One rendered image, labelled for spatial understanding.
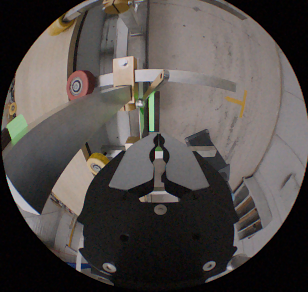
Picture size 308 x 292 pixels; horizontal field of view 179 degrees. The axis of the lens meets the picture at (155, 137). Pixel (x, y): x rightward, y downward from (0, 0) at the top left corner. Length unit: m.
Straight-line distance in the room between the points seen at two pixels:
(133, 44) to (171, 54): 0.75
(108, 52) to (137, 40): 0.17
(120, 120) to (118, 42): 0.40
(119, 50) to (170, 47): 0.72
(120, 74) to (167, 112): 0.96
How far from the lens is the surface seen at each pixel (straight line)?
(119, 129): 0.59
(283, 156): 2.65
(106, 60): 0.57
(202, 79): 0.28
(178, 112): 1.19
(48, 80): 0.41
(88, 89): 0.27
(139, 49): 0.45
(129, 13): 0.32
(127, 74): 0.26
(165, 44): 1.20
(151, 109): 0.43
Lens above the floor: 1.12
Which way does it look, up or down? 61 degrees down
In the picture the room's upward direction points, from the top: 178 degrees counter-clockwise
